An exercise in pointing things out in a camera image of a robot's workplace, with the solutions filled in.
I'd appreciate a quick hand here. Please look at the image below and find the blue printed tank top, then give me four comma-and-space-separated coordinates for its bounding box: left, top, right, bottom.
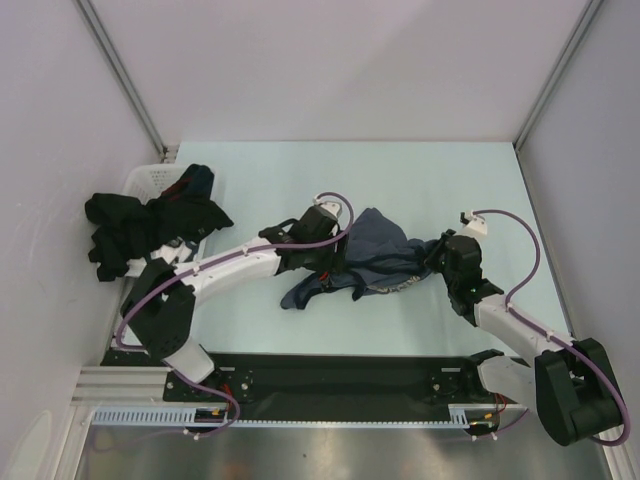
280, 208, 437, 310

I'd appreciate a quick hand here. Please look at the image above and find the black tank top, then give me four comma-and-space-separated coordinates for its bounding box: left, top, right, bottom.
85, 193, 234, 282

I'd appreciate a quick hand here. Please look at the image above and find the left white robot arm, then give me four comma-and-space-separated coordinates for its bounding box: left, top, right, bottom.
116, 199, 348, 400

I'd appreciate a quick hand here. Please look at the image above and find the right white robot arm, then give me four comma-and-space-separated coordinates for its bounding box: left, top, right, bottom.
425, 228, 631, 446

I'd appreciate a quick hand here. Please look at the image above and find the dark navy red garment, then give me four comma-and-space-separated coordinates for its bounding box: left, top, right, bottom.
160, 164, 215, 201

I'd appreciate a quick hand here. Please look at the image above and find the white plastic laundry basket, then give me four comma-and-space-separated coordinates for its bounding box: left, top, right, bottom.
123, 164, 210, 261

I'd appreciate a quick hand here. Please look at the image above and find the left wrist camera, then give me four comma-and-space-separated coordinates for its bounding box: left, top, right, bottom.
313, 195, 343, 219

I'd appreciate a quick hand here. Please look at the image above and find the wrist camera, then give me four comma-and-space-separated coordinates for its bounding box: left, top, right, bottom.
457, 211, 488, 241
313, 195, 343, 219

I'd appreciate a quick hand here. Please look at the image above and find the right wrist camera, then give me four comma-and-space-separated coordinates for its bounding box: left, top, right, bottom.
457, 211, 488, 241

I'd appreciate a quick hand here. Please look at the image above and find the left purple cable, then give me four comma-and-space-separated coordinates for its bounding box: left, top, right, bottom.
114, 191, 357, 441

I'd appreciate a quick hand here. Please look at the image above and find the slotted cable duct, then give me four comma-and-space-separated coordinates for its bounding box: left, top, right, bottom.
91, 406, 495, 429

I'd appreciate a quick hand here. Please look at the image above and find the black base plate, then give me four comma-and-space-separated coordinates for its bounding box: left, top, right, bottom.
99, 351, 584, 424

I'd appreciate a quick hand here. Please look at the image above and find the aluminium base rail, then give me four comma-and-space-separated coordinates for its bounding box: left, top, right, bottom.
71, 366, 169, 406

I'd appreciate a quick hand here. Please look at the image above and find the right aluminium frame post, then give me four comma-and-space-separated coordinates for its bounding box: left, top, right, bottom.
512, 0, 607, 154

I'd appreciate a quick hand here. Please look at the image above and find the aluminium frame post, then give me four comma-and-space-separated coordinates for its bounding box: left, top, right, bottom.
512, 0, 607, 154
72, 0, 168, 160

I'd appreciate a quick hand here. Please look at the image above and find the left aluminium frame post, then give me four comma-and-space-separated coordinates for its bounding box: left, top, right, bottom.
72, 0, 168, 160

